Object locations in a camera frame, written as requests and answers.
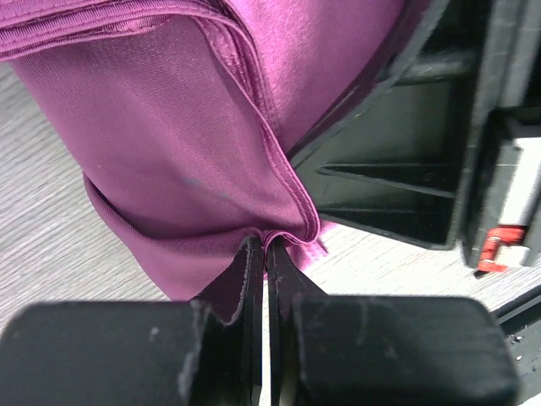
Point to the magenta cloth napkin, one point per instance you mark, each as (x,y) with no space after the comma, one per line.
(181,113)

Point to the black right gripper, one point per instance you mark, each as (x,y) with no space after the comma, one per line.
(390,156)

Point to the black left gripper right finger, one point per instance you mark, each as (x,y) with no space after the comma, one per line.
(381,350)

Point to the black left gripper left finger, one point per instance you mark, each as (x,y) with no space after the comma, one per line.
(206,351)

